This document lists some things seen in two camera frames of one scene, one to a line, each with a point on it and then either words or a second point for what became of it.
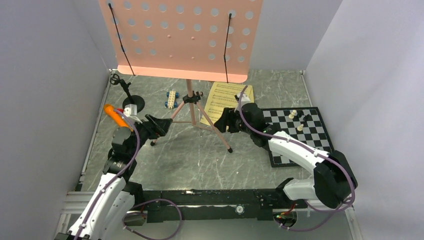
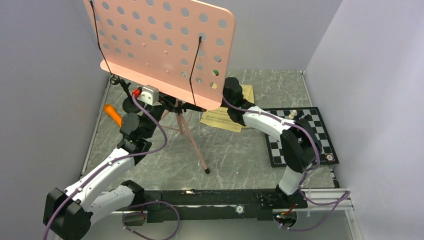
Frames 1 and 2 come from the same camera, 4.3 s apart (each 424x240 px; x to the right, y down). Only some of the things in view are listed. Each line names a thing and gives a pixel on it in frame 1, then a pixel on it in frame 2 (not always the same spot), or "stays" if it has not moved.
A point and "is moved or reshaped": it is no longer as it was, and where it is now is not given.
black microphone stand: x=130 y=99 stays
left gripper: x=157 y=127 → x=167 y=102
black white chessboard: x=304 y=124 stays
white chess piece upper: x=292 y=115 stays
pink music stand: x=208 y=40 is moved or reshaped
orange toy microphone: x=118 y=118 stays
